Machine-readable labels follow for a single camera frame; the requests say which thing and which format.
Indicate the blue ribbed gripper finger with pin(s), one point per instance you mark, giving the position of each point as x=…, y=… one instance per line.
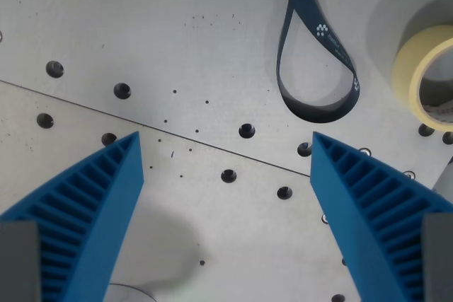
x=106, y=210
x=350, y=210

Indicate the cream masking tape roll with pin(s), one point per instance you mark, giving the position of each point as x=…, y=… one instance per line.
x=412, y=65

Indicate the grey metal post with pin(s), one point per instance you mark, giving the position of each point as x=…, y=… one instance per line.
x=444, y=181

